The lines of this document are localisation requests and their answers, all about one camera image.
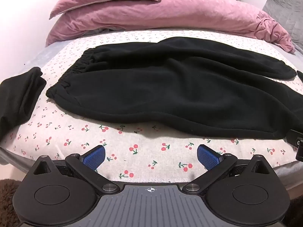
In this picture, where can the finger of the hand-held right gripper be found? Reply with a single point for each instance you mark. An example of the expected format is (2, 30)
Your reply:
(296, 139)

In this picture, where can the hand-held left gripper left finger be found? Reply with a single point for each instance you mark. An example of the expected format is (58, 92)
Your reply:
(94, 157)

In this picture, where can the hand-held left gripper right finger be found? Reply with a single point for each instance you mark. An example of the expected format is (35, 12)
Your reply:
(207, 157)

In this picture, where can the black fleece pants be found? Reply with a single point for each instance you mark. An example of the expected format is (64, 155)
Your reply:
(165, 87)

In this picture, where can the cherry print blanket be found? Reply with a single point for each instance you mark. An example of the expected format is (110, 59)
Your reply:
(146, 151)

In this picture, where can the folded black garment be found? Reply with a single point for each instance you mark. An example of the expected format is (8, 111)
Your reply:
(19, 97)

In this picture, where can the grey quilted pillow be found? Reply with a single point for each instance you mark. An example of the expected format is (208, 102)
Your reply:
(286, 11)

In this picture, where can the pink duvet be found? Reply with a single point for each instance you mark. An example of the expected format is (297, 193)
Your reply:
(189, 14)

